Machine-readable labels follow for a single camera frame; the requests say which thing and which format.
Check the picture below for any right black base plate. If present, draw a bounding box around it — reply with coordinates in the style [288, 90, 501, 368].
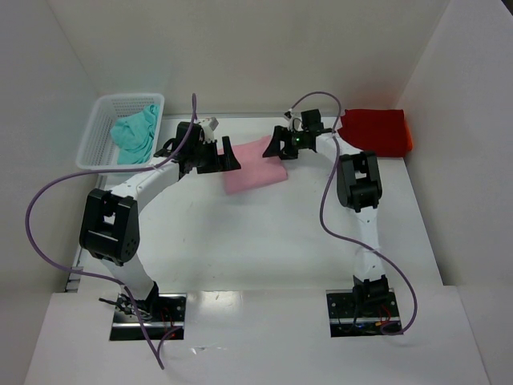
[326, 290, 402, 338]

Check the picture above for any white cable chain segment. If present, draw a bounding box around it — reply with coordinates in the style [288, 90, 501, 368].
[65, 266, 84, 294]

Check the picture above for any red folded t shirt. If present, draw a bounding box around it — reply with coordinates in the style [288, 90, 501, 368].
[338, 109, 413, 158]

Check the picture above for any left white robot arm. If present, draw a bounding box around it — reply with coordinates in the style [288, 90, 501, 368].
[79, 118, 241, 320]

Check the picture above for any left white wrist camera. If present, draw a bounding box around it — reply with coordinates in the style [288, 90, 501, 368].
[198, 117, 219, 143]

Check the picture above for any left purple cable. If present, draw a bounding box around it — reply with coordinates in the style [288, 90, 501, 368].
[25, 92, 200, 370]

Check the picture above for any pink polo shirt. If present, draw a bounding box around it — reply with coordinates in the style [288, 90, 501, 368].
[222, 136, 288, 195]

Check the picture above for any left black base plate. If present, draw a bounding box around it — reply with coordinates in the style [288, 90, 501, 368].
[105, 294, 187, 342]

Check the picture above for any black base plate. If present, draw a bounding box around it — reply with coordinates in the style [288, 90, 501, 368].
[105, 294, 187, 342]
[326, 290, 402, 338]

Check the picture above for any teal t shirt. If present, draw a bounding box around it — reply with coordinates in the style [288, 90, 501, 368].
[110, 104, 160, 165]

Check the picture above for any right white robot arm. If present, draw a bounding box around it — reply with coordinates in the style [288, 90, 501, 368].
[262, 109, 389, 318]

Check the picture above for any white plastic basket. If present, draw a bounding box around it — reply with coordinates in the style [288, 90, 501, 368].
[75, 93, 164, 171]

